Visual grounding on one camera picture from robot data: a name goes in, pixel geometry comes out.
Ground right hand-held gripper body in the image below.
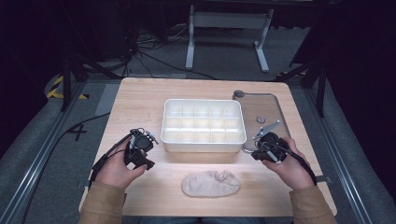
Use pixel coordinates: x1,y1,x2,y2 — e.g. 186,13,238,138
252,119,290,164

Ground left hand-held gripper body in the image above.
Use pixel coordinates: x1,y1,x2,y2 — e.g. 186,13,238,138
123,127,160,169

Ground beige sock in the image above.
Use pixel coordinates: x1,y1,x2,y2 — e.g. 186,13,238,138
180,169,242,198

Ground white divided storage box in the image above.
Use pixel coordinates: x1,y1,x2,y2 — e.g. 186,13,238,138
160,98,248,154

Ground person's left hand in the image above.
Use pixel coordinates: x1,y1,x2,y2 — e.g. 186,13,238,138
93,138,149,190

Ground person's right hand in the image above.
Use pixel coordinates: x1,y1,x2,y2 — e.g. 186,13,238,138
261,136,316,191

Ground black tripod stand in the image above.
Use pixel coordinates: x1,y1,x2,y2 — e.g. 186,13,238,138
274,57,329,119
59,50,123,113

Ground person's legs blue trousers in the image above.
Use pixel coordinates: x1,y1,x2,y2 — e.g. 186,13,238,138
121,216,294,224

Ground yellow black hazard tape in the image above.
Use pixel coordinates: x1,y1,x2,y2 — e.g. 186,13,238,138
46,75,91,101

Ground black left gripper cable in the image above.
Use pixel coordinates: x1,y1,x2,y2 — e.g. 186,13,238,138
88,132,135,189

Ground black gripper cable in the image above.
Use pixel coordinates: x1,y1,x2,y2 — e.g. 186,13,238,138
278,143,318,187
88,132,135,189

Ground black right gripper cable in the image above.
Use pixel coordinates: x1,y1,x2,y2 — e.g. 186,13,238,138
278,143,318,187

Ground grey metal floor rail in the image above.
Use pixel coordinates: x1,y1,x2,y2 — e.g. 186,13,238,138
0,81,89,224
302,87,375,224

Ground bundle of black floor cables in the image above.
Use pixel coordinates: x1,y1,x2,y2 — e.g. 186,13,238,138
122,26,219,81

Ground black floor cable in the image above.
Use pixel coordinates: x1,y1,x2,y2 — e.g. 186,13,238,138
20,111,112,224

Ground white metal desk frame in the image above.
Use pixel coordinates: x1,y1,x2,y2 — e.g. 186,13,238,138
185,4,275,75

